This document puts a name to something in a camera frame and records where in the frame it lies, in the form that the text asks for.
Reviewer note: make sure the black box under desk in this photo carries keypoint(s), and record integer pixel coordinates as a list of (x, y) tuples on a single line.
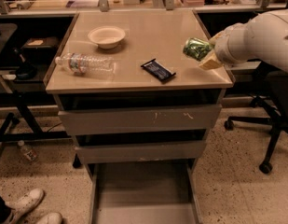
[(40, 48)]

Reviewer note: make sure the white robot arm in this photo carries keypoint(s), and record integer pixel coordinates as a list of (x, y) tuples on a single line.
[(265, 37)]

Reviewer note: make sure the middle grey drawer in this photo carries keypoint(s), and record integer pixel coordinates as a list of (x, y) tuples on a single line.
[(141, 152)]

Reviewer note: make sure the white sneaker lower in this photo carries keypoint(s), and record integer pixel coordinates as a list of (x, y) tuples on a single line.
[(53, 218)]

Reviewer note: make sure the top grey drawer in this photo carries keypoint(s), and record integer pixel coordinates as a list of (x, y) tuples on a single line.
[(139, 119)]

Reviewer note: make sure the black office chair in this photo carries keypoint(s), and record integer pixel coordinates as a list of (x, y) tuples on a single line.
[(277, 91)]

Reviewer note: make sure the white paper bowl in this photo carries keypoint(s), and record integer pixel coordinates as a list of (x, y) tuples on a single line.
[(106, 37)]

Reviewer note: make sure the clear plastic water bottle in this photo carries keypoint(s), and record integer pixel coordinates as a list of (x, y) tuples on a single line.
[(81, 64)]

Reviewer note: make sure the grey drawer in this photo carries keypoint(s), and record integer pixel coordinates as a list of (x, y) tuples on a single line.
[(152, 192), (139, 119), (141, 152)]

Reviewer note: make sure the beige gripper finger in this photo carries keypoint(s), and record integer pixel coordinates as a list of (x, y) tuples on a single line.
[(210, 62), (217, 39)]

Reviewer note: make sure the grey drawer cabinet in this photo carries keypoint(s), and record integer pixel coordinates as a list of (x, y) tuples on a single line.
[(151, 34)]

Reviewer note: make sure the water bottle on floor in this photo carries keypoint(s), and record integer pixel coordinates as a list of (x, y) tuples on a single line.
[(27, 151)]

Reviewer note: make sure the dark blue snack wrapper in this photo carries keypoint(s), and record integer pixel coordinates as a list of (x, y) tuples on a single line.
[(157, 70)]

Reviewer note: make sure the crushed green can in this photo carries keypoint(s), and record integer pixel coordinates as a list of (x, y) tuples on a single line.
[(196, 48)]

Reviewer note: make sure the bottom grey drawer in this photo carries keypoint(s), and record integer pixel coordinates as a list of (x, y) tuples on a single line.
[(152, 192)]

